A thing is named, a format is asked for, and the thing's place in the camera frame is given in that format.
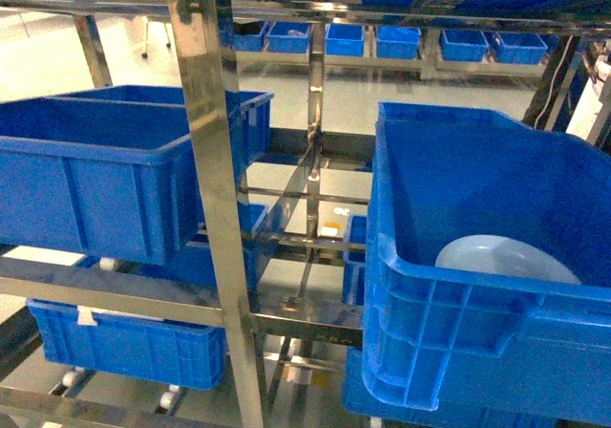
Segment blue crate lower shelf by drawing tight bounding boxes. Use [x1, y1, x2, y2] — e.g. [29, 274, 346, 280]
[342, 348, 557, 427]

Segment blue crate left lower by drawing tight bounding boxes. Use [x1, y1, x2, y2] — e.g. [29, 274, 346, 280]
[27, 299, 226, 390]

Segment light blue oval tray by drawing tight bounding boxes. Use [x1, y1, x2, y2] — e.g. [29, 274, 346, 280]
[435, 234, 581, 285]

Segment stainless steel shelf rack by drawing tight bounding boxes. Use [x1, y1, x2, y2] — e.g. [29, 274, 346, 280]
[1, 0, 610, 427]

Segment blue crate left rack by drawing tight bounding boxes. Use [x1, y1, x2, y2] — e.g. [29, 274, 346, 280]
[0, 83, 276, 267]

